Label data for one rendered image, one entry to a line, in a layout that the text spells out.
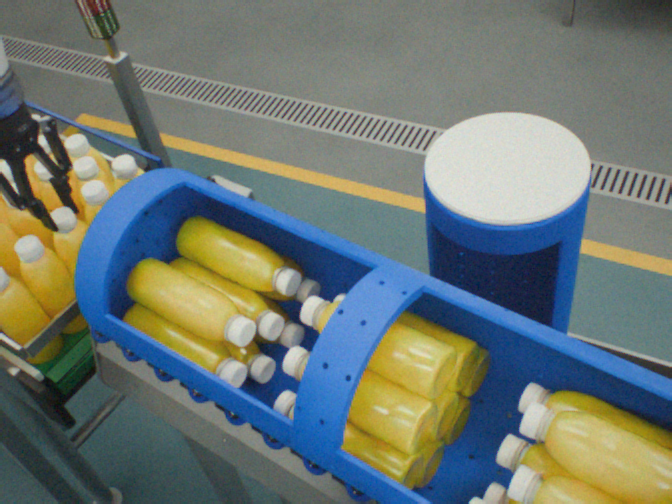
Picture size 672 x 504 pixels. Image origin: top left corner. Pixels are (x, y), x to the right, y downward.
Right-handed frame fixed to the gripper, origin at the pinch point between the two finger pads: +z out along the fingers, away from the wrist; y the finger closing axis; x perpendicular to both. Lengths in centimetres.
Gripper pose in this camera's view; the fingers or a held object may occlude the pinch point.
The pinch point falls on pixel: (54, 205)
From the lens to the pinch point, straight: 135.1
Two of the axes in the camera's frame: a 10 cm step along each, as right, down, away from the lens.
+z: 1.3, 6.5, 7.4
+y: 5.7, -6.6, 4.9
